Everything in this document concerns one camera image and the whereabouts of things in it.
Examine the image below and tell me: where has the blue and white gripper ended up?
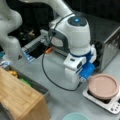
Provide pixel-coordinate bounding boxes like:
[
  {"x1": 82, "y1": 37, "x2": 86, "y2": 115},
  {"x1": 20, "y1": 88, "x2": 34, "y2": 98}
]
[{"x1": 64, "y1": 50, "x2": 96, "y2": 86}]

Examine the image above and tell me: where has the pink pan with white handle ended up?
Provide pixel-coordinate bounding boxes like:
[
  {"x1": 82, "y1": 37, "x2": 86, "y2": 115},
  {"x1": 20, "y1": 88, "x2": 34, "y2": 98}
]
[{"x1": 88, "y1": 74, "x2": 119, "y2": 100}]

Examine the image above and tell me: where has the silver toaster oven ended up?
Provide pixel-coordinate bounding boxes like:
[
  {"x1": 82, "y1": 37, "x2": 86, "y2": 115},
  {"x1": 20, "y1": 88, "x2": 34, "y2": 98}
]
[{"x1": 90, "y1": 21, "x2": 120, "y2": 72}]

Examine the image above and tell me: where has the open grey drawer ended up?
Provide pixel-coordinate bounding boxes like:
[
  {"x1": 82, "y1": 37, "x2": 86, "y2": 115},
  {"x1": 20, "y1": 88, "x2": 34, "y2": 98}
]
[{"x1": 1, "y1": 65, "x2": 50, "y2": 96}]

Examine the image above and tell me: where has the teal bowl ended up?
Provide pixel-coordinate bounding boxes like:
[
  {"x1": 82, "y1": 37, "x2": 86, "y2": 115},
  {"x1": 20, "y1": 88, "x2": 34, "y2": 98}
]
[{"x1": 62, "y1": 113, "x2": 89, "y2": 120}]

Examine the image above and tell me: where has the green item in drawer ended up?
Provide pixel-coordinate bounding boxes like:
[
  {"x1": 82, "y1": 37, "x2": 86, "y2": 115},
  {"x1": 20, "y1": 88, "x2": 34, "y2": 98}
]
[{"x1": 20, "y1": 79, "x2": 31, "y2": 86}]

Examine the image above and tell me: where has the wooden shelf cabinet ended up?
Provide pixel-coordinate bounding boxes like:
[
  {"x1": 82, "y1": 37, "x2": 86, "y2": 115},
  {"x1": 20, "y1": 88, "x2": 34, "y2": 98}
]
[{"x1": 0, "y1": 68, "x2": 50, "y2": 120}]

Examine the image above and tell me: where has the yellow item in drawer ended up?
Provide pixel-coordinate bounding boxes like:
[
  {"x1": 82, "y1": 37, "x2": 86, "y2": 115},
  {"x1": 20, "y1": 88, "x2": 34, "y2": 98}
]
[{"x1": 8, "y1": 70, "x2": 17, "y2": 76}]

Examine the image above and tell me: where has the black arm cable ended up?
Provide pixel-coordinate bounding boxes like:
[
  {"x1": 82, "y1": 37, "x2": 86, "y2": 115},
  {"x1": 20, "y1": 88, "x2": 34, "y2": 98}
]
[{"x1": 41, "y1": 19, "x2": 83, "y2": 92}]

